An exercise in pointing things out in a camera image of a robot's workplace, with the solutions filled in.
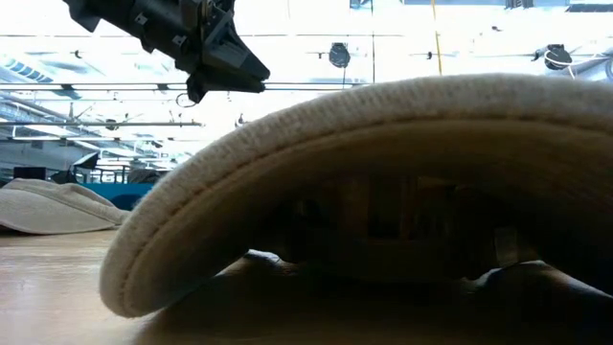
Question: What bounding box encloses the beige baseball cap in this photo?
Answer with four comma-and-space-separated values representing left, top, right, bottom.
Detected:
0, 177, 131, 236
99, 72, 613, 320

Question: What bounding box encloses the small black monitor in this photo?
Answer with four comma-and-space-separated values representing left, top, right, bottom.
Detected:
12, 166, 48, 181

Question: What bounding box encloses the yellow hanging cable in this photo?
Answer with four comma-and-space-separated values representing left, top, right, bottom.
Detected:
430, 0, 444, 77

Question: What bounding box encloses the black angled panel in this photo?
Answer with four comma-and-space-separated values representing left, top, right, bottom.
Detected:
71, 151, 101, 171

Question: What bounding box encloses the blue plastic bin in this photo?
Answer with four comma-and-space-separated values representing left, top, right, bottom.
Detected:
80, 181, 155, 212

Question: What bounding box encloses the dark grey baseball cap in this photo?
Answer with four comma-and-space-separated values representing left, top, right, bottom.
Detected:
126, 168, 167, 185

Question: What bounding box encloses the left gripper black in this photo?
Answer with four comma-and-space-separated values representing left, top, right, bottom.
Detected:
138, 0, 272, 104

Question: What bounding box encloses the black ceiling cable reel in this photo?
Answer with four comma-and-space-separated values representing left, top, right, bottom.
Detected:
543, 43, 574, 72
328, 41, 352, 69

